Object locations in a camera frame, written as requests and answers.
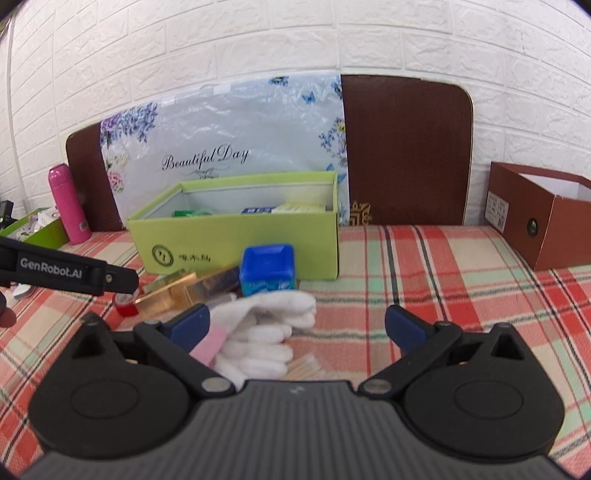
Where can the white gloves with pink cuffs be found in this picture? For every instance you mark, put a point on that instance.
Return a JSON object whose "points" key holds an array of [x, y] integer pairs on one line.
{"points": [[263, 332]]}

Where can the brown headboard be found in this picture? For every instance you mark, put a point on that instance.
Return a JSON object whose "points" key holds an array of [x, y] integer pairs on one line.
{"points": [[406, 152]]}

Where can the shiny metallic carton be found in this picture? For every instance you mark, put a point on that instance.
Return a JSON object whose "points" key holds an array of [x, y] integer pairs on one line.
{"points": [[175, 293]]}

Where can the yellow-green cardboard box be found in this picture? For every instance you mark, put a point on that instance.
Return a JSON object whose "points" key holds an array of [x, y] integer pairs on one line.
{"points": [[286, 230]]}

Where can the bag of cotton swabs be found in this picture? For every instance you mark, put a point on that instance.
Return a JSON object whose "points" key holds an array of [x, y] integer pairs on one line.
{"points": [[304, 367]]}

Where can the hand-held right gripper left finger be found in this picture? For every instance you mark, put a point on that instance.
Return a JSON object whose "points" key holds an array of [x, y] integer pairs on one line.
{"points": [[190, 325]]}

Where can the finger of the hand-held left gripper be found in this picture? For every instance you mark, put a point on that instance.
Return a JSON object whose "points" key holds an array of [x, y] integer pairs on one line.
{"points": [[121, 279]]}

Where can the pink thermos bottle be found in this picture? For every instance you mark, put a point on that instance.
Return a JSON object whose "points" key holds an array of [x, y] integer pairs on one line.
{"points": [[69, 207]]}

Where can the brown shoebox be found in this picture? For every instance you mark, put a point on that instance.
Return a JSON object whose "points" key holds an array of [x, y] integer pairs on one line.
{"points": [[568, 230]]}

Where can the person's left hand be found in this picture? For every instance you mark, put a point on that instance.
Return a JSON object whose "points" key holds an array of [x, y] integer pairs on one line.
{"points": [[7, 318]]}

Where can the floral plastic bag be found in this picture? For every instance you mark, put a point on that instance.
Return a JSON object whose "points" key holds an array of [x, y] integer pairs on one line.
{"points": [[240, 124]]}

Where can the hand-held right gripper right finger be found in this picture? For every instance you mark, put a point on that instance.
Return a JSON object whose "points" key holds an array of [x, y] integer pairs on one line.
{"points": [[405, 326]]}

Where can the black device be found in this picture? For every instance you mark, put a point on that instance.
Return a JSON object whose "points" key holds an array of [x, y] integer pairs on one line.
{"points": [[4, 214]]}

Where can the plaid bed sheet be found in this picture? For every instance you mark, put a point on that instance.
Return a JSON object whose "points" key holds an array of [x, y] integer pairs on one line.
{"points": [[438, 300]]}

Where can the blue square container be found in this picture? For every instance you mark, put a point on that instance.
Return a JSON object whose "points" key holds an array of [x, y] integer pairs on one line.
{"points": [[268, 270]]}

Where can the small green open box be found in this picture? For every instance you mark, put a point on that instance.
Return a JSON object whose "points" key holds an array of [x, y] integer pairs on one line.
{"points": [[46, 237]]}

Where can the red tape roll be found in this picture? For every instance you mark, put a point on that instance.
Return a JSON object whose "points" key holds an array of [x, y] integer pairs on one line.
{"points": [[124, 307]]}

